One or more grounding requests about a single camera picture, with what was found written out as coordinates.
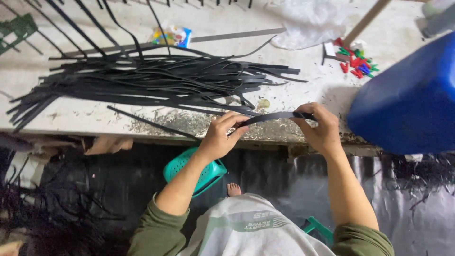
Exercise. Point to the torn brown cardboard piece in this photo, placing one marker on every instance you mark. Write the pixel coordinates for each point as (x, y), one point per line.
(108, 144)

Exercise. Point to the teal perforated plastic stool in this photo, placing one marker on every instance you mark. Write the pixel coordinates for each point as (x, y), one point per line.
(209, 174)

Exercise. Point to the long grey flat bar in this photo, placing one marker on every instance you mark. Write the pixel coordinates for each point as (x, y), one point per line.
(227, 35)

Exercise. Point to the colourful printed packet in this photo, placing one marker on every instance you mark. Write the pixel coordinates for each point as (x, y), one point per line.
(173, 36)

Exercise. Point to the olive green shirt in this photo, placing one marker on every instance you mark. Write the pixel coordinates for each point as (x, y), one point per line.
(156, 233)

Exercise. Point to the pile of black rubber strips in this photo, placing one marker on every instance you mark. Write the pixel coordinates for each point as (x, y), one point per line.
(149, 80)

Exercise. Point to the thin single black strip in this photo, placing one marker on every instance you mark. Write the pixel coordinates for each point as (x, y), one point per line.
(153, 123)

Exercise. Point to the person's bare foot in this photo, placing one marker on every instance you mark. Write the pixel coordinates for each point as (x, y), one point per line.
(234, 190)

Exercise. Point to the small white card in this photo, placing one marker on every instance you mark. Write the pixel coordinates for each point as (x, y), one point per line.
(329, 49)

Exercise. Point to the blue plastic barrel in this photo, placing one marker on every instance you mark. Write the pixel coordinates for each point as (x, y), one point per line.
(408, 103)

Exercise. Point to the dark green plastic chair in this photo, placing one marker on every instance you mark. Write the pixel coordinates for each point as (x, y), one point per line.
(17, 30)

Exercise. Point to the person's right hand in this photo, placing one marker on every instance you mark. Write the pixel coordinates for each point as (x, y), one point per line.
(321, 129)

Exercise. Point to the short curved black rubber strip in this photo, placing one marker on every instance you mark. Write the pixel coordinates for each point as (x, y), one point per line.
(273, 116)

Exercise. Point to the person's left hand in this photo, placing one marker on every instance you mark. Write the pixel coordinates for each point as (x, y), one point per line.
(215, 140)

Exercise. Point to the black plastic floor sheet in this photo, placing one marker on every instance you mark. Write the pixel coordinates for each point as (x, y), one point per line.
(302, 188)

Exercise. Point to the green plastic chair frame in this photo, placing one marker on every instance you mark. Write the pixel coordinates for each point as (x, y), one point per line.
(320, 229)

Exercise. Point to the heap of black rubber scraps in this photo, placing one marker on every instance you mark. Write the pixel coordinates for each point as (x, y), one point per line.
(53, 220)
(423, 174)

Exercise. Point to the heap of coloured plastic pieces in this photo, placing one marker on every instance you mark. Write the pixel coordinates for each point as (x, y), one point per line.
(357, 64)

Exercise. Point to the row of hanging black strips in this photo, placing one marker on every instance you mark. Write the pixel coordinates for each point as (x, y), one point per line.
(78, 26)

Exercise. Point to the white sack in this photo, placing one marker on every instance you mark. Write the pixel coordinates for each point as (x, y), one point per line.
(25, 169)

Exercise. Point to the white plastic bag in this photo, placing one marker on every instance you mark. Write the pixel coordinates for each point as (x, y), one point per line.
(307, 25)

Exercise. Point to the white printed apron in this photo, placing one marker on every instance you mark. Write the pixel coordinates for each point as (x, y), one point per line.
(248, 234)

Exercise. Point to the grey white plastic container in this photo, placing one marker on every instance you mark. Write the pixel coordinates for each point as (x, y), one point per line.
(439, 16)

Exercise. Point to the wooden stick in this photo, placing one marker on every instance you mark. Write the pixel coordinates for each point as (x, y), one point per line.
(364, 22)

